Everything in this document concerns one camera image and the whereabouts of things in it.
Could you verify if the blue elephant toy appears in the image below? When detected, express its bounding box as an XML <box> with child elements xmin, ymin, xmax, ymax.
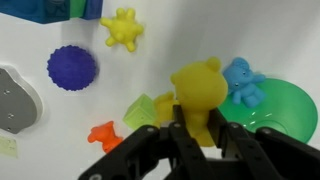
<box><xmin>222</xmin><ymin>56</ymin><xmax>267</xmax><ymax>109</ymax></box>

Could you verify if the pale yellow note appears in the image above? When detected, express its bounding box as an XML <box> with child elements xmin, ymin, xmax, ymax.
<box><xmin>0</xmin><ymin>134</ymin><xmax>19</xmax><ymax>159</ymax></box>

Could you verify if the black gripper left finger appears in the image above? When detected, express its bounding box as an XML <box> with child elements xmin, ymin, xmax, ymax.
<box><xmin>78</xmin><ymin>103</ymin><xmax>214</xmax><ymax>180</ymax></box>

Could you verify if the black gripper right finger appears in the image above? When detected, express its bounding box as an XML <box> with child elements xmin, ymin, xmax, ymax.
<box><xmin>208</xmin><ymin>108</ymin><xmax>320</xmax><ymax>180</ymax></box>

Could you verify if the green translucent bowl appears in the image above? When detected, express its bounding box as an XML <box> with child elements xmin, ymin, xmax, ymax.
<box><xmin>218</xmin><ymin>78</ymin><xmax>319</xmax><ymax>144</ymax></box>

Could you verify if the yellow spiky star toy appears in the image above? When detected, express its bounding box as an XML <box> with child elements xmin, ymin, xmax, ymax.
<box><xmin>99</xmin><ymin>7</ymin><xmax>145</xmax><ymax>53</ymax></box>

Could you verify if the grey metal plate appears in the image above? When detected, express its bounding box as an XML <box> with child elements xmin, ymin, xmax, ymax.
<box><xmin>0</xmin><ymin>64</ymin><xmax>44</xmax><ymax>135</ymax></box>

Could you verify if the orange rubber toy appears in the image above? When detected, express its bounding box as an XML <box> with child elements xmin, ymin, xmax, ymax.
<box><xmin>87</xmin><ymin>120</ymin><xmax>124</xmax><ymax>154</ymax></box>

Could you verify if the blue block rotated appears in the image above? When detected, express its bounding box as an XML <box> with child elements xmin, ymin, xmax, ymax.
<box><xmin>0</xmin><ymin>0</ymin><xmax>72</xmax><ymax>25</ymax></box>

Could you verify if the purple spiky ball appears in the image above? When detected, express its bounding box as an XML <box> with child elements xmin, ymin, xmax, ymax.
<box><xmin>46</xmin><ymin>44</ymin><xmax>98</xmax><ymax>92</ymax></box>

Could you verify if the yellow bear toy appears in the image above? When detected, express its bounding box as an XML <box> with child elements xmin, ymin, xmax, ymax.
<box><xmin>153</xmin><ymin>56</ymin><xmax>229</xmax><ymax>148</ymax></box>

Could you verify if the lime green cube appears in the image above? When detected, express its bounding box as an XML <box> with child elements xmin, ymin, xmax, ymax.
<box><xmin>122</xmin><ymin>93</ymin><xmax>158</xmax><ymax>131</ymax></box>

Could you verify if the blue block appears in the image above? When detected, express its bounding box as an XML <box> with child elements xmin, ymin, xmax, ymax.
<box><xmin>81</xmin><ymin>0</ymin><xmax>104</xmax><ymax>21</ymax></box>

